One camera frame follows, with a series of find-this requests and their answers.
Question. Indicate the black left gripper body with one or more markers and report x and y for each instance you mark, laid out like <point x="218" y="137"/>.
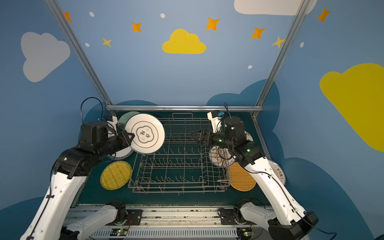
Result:
<point x="125" y="141"/>

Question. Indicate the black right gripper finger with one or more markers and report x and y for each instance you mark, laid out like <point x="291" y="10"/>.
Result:
<point x="197" y="133"/>
<point x="198" y="140"/>

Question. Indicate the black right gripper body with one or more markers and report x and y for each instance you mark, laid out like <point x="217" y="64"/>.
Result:
<point x="202" y="137"/>

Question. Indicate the white plate black emblem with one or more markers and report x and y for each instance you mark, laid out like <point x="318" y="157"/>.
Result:
<point x="149" y="133"/>

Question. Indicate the cream plate floral rim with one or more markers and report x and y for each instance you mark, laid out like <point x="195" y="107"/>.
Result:
<point x="249" y="137"/>

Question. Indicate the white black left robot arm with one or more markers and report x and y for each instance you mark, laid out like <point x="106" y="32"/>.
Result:
<point x="72" y="168"/>

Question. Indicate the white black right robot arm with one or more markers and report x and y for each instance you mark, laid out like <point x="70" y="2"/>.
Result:
<point x="288" y="220"/>

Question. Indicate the white plate green text rim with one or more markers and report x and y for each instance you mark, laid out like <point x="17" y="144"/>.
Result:
<point x="122" y="154"/>

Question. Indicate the pale green floral plate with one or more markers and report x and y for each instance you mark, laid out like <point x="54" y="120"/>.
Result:
<point x="125" y="118"/>

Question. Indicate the yellow woven plate left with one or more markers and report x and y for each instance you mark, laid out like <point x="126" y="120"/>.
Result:
<point x="116" y="175"/>

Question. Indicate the orange woven plate right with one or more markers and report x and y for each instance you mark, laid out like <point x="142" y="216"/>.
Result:
<point x="241" y="180"/>

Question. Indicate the white orange sunburst plate right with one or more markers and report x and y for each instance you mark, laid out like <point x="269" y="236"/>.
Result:
<point x="278" y="171"/>

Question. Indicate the left green circuit board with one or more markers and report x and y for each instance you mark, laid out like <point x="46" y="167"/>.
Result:
<point x="118" y="232"/>

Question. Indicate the green circuit board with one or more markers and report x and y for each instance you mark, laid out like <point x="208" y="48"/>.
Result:
<point x="118" y="232"/>
<point x="244" y="234"/>

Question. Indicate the right green circuit board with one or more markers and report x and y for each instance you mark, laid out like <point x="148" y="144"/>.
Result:
<point x="244" y="234"/>

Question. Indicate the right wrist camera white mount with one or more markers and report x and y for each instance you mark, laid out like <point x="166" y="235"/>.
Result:
<point x="216" y="119"/>

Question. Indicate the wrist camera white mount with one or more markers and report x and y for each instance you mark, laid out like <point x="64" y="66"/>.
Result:
<point x="112" y="121"/>
<point x="216" y="119"/>

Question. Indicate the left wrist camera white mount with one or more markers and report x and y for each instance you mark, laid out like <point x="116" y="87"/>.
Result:
<point x="112" y="121"/>

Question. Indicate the grey wire dish rack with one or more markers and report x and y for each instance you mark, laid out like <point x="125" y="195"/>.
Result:
<point x="181" y="165"/>

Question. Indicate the horizontal aluminium frame bar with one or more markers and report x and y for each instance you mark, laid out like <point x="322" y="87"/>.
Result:
<point x="183" y="108"/>

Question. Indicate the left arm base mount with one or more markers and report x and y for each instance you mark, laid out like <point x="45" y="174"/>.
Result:
<point x="132" y="217"/>

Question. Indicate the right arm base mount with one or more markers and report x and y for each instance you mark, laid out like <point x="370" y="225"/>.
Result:
<point x="227" y="216"/>

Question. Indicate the aluminium rail base frame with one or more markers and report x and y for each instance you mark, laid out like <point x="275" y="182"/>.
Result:
<point x="180" y="223"/>

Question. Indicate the left diagonal aluminium post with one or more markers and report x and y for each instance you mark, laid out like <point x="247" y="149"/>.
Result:
<point x="57" y="12"/>

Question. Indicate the diagonal aluminium post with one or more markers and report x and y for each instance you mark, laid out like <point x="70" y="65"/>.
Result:
<point x="57" y="12"/>
<point x="290" y="37"/>

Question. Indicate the right diagonal aluminium post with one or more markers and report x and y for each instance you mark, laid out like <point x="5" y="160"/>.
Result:
<point x="290" y="37"/>

